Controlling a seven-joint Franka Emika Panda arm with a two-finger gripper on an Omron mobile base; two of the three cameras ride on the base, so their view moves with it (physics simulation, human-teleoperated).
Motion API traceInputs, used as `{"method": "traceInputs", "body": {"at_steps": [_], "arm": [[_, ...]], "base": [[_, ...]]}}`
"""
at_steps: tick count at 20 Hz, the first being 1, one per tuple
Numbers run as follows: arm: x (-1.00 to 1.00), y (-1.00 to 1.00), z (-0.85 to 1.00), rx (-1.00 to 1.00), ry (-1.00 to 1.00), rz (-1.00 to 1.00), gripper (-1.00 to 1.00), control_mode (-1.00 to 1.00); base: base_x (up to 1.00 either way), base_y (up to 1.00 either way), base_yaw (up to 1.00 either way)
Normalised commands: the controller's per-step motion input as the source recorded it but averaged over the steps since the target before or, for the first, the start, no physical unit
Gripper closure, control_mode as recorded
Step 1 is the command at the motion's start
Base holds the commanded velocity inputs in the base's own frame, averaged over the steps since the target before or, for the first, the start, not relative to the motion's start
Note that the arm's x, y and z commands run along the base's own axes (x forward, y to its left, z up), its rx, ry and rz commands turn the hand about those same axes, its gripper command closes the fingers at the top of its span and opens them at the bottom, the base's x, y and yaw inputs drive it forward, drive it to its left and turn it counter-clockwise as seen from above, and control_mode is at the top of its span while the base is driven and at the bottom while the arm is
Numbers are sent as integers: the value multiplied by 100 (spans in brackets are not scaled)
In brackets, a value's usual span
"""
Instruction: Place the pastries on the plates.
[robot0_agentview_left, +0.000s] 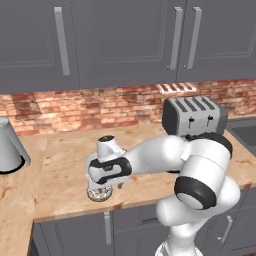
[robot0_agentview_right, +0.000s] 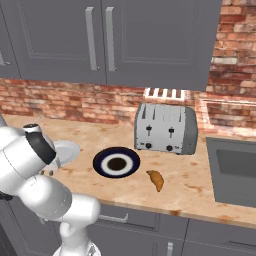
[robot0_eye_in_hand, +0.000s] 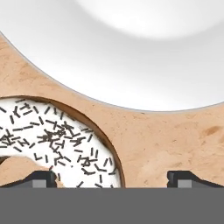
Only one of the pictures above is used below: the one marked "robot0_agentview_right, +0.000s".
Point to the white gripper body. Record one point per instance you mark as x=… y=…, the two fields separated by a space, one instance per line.
x=53 y=164

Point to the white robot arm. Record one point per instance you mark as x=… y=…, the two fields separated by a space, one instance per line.
x=40 y=196

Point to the grey lower cupboard door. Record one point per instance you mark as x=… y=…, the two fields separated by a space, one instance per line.
x=133 y=243
x=23 y=230

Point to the grey cupboard door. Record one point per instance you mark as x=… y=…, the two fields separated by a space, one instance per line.
x=56 y=36
x=133 y=243
x=163 y=40
x=7 y=36
x=23 y=230

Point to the dark blue plate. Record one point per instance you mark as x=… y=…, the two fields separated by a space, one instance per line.
x=116 y=162

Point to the grey drawer front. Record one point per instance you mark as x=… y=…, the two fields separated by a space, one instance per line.
x=140 y=216
x=220 y=238

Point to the brown croissant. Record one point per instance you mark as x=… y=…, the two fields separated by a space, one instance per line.
x=156 y=180

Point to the silver toaster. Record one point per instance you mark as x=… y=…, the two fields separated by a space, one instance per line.
x=163 y=130

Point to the grey upper cupboard door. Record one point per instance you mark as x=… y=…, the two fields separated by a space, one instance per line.
x=7 y=36
x=56 y=36
x=163 y=40

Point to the grey sink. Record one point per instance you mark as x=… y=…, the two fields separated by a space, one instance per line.
x=233 y=173

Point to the white striped wall socket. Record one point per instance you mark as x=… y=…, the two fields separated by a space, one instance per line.
x=164 y=93

